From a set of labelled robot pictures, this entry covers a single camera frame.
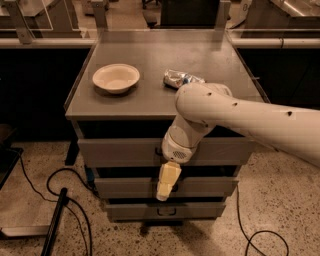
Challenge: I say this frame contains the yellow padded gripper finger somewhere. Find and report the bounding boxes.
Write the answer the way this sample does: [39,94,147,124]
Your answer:
[156,161,181,201]

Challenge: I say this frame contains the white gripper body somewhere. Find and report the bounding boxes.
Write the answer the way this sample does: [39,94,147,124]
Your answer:
[161,114,213,164]

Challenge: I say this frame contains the grey top drawer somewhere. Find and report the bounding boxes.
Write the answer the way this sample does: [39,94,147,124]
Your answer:
[78,137,254,168]

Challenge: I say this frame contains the grey drawer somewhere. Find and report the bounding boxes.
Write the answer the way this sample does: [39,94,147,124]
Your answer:
[78,137,254,168]
[106,202,225,221]
[95,177,238,199]

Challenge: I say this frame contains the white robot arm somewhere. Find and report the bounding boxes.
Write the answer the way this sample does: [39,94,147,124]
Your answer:
[156,83,320,201]

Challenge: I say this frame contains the grey middle drawer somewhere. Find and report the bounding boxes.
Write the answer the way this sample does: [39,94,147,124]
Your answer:
[95,177,238,199]

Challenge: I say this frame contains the grey bottom drawer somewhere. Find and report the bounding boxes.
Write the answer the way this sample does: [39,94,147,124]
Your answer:
[106,202,225,221]

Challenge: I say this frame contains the grey drawer cabinet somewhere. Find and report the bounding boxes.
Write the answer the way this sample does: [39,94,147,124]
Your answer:
[63,29,274,224]

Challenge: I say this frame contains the crushed silver blue can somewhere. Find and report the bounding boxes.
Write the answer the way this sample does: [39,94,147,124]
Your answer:
[163,69,205,89]

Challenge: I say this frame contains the white paper bowl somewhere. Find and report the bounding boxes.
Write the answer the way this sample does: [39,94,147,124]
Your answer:
[92,64,140,94]

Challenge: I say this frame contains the black bar on floor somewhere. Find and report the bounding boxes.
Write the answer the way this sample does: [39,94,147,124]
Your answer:
[41,188,67,256]

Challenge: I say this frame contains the dark object left edge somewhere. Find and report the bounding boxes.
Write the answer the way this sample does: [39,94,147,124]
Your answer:
[0,123,23,190]

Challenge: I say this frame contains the black cable left floor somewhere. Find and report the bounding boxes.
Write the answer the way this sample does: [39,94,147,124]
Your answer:
[13,148,98,256]

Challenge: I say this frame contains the black cable floor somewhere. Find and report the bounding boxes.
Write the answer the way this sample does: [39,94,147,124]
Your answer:
[235,184,290,256]
[13,148,98,256]

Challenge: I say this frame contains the white horizontal rail pipe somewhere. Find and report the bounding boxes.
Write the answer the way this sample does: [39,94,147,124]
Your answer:
[0,37,320,49]

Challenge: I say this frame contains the black cable right floor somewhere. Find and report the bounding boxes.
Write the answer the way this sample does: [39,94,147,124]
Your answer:
[235,184,290,256]

